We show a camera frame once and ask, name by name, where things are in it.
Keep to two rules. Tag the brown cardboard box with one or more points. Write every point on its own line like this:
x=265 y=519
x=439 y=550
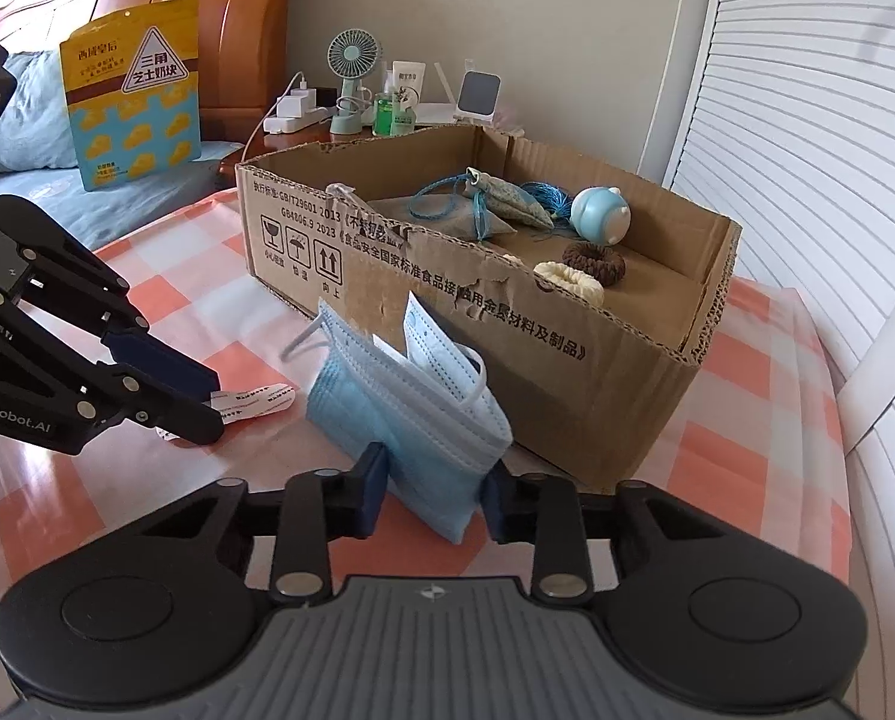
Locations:
x=492 y=330

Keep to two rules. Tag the white power strip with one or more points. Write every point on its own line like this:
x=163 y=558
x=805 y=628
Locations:
x=297 y=121

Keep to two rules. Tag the yellow snack bag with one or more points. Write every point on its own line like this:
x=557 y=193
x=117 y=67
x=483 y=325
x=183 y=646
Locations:
x=129 y=127

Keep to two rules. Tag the black charger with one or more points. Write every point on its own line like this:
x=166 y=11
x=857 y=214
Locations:
x=329 y=97

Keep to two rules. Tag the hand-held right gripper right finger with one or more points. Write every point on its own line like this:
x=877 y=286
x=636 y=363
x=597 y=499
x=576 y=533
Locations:
x=496 y=510

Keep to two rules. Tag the blue tassel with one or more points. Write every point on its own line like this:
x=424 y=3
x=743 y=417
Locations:
x=549 y=199

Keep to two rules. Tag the blue-grey bed sheet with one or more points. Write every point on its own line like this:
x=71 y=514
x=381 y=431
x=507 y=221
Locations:
x=57 y=214

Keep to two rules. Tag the blue pillow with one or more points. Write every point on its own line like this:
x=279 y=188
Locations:
x=31 y=120

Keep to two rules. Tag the brown hair scrunchie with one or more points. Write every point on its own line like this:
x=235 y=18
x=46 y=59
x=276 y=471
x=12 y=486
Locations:
x=612 y=266

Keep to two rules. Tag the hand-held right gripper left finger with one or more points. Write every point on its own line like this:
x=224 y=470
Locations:
x=376 y=484

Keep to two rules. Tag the blue bear toy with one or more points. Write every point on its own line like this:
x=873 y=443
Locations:
x=597 y=214

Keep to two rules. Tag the pink checkered tablecloth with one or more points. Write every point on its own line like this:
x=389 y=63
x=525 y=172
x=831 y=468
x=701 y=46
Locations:
x=192 y=300

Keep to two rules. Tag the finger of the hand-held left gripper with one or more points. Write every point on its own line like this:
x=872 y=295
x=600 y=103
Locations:
x=185 y=420
x=155 y=356

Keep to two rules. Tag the white tube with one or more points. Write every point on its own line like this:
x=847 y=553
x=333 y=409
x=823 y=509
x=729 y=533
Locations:
x=410 y=79

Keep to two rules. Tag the wooden nightstand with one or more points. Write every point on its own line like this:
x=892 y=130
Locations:
x=290 y=142

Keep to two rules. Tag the white charger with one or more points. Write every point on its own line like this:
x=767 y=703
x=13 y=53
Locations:
x=301 y=99

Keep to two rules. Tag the cream hair scrunchie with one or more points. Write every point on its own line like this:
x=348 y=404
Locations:
x=567 y=277

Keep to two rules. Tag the mint green desk fan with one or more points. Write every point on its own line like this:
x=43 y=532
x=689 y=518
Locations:
x=350 y=52

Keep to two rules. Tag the white stand with grey panel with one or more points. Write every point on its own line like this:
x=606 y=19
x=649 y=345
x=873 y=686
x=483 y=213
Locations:
x=479 y=94

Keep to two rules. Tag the green tube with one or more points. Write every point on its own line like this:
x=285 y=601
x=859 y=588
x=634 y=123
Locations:
x=382 y=116

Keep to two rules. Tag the white louvered closet door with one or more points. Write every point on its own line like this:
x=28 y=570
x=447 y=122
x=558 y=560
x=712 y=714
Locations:
x=890 y=540
x=792 y=127

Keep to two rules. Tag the stack of blue face masks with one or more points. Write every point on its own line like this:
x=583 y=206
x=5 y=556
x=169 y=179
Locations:
x=387 y=420

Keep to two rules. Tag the blue patterned sachet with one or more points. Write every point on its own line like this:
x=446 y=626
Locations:
x=507 y=199

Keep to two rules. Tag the wooden headboard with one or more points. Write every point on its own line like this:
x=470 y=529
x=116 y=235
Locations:
x=215 y=15

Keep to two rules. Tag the white red-printed strip packet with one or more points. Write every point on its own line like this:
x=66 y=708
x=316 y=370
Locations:
x=256 y=399

